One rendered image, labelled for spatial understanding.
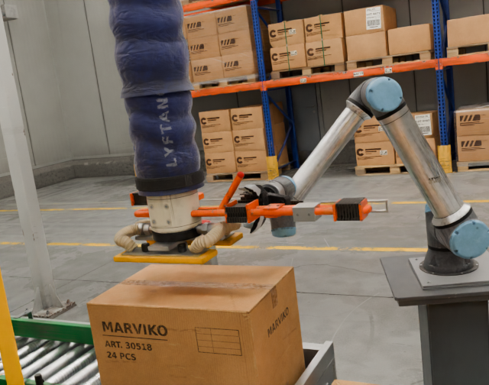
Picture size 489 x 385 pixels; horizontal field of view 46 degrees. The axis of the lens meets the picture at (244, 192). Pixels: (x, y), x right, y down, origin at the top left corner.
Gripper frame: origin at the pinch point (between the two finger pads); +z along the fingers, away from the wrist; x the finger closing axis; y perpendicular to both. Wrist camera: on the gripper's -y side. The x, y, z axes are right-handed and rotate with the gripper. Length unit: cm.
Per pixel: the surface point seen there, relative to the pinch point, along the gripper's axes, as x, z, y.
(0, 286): -12, 42, 67
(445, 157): -98, -696, 27
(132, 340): -38, 19, 39
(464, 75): 9, -839, 7
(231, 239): -11.3, -5.9, 10.8
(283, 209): 0.7, 2.7, -12.4
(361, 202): 2.2, 2.8, -36.3
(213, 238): -6.3, 9.7, 8.7
